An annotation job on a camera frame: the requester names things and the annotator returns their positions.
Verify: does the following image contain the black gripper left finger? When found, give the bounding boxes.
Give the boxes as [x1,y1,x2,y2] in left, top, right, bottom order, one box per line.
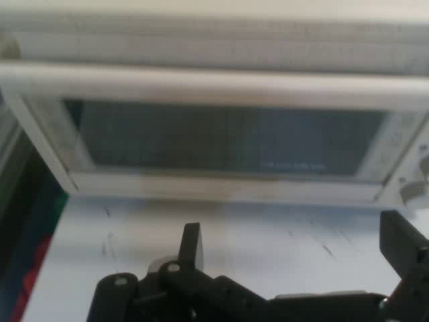
[90,222,269,322]

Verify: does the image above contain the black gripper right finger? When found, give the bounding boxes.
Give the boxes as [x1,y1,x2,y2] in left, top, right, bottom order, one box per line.
[380,210,429,322]

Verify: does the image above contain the red green blue cloth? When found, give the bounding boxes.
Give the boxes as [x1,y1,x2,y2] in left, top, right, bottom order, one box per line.
[0,133,70,322]

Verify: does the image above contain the white toaster oven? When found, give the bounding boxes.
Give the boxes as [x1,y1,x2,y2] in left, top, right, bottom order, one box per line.
[0,9,429,215]

